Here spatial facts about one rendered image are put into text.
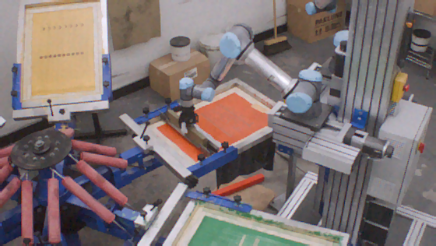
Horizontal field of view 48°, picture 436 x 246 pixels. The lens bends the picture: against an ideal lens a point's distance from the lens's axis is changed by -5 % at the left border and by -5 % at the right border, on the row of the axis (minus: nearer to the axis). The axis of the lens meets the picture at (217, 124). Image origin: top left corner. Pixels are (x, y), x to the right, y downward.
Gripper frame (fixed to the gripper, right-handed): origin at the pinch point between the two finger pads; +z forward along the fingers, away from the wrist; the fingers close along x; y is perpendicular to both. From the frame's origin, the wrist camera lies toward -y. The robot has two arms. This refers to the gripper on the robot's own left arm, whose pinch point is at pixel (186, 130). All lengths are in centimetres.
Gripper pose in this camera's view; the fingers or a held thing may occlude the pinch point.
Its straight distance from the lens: 298.5
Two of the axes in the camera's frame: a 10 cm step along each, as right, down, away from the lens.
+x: 7.9, -3.8, 4.9
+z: 0.1, 8.0, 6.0
